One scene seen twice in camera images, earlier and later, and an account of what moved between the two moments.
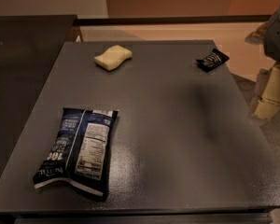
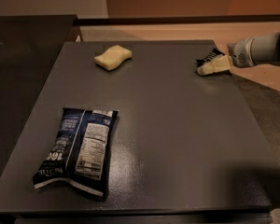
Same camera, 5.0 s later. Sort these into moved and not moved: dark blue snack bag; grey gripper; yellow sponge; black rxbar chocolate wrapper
Moved: grey gripper
Not moved: dark blue snack bag; black rxbar chocolate wrapper; yellow sponge
